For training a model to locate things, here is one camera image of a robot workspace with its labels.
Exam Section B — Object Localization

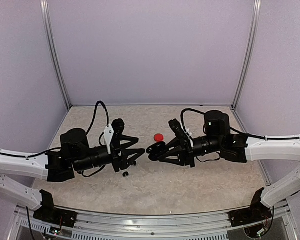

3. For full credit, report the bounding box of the black earbud charging case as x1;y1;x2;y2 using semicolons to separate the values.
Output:
145;141;166;162

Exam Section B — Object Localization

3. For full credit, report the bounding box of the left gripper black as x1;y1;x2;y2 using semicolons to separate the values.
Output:
73;135;145;172

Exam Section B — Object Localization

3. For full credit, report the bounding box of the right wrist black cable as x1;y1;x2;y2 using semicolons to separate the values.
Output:
180;108;207;131

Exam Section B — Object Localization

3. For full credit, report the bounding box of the left aluminium corner post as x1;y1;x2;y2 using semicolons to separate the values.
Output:
40;0;72;111

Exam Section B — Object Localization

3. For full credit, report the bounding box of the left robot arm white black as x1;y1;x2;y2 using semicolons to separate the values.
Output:
0;128;145;223

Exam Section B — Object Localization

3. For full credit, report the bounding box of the aluminium front rail frame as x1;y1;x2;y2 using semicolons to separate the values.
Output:
7;197;297;240

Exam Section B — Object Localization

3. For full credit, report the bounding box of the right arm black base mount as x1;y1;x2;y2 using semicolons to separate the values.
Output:
228;187;273;227

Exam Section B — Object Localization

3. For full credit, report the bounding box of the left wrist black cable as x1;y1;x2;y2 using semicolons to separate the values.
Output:
86;100;110;136

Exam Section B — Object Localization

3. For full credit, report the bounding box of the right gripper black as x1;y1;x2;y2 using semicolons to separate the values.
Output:
158;135;223;168

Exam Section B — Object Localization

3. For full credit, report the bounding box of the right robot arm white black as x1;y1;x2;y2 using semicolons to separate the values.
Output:
146;110;300;222

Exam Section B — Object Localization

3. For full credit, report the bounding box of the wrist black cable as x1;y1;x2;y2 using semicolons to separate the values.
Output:
180;108;207;131
86;100;110;136

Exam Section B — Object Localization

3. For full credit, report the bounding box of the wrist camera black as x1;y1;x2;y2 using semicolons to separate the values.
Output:
168;118;188;140
111;118;125;140

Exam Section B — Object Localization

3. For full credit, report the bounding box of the right aluminium corner post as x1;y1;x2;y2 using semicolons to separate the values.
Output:
231;0;262;111

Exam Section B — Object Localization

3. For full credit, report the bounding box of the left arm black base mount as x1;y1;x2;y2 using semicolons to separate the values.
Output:
33;190;78;228

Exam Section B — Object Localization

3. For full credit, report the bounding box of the aluminium corner post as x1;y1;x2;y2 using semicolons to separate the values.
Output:
231;0;262;111
40;0;72;111

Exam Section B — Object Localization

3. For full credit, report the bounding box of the red earbud charging case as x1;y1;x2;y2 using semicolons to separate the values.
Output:
153;133;164;142

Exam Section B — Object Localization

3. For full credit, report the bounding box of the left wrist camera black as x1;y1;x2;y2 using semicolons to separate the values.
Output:
111;118;125;140

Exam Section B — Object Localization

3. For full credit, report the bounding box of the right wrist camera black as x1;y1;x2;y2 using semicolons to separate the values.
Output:
168;118;188;140

